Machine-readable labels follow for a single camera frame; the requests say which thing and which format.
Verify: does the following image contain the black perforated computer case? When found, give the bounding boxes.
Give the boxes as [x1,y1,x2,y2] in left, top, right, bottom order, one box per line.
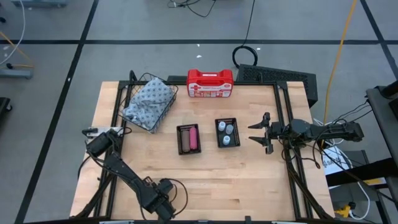
[236,63,319,108]

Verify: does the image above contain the white floor cable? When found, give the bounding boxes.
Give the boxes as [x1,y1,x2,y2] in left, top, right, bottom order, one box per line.
[0,0,27,67]

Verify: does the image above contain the white power cable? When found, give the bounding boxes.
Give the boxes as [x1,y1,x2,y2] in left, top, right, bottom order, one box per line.
[347,180,371,221]

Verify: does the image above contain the pink bandage roll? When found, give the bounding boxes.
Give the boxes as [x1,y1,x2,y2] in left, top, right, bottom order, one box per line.
[189,126,199,151]

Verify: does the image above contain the grey patterned cloth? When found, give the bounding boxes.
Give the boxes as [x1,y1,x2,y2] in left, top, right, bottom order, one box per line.
[122,77,175,131]

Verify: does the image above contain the long yellow cable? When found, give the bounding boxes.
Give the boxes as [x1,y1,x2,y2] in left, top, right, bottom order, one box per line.
[322,0,359,126]

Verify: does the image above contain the black plastic slotted bin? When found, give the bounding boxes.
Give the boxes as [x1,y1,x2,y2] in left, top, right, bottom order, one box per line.
[214,117,241,149]
[176,123,202,156]

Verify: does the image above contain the grey metal floor base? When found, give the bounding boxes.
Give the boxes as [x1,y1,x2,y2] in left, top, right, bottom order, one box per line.
[0,68,34,80]
[11,0,68,8]

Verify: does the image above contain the black tangled floor cable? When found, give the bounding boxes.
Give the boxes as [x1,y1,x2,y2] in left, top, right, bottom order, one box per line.
[167,0,218,19]

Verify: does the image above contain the yellow power plug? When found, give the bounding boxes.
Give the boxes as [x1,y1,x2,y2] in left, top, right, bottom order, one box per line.
[333,201,358,219]

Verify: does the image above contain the brown bandage roll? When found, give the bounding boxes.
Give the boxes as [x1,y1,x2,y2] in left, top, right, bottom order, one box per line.
[181,129,191,153]

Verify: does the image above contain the black coiled floor cable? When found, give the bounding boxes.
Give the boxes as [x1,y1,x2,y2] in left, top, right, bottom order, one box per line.
[231,0,259,69]

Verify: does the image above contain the orange floor cable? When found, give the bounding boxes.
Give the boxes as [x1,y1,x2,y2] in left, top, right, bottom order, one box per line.
[0,30,35,69]

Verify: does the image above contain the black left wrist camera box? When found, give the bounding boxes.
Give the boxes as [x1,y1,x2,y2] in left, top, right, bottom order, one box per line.
[158,178,174,194]

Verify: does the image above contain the black wire basket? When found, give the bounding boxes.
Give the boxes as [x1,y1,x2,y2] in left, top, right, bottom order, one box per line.
[117,72,180,134]

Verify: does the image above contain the black side desk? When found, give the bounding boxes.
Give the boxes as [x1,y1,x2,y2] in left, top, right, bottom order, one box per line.
[365,80,398,203]

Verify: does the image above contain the red first aid kit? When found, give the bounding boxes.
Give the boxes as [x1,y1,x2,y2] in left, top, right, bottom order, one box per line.
[186,68,234,99]

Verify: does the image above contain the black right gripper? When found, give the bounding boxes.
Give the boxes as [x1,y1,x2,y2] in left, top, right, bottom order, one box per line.
[247,112,282,156]

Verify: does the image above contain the white printed bag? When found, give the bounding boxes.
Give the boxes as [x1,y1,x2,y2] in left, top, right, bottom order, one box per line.
[321,145,353,175]

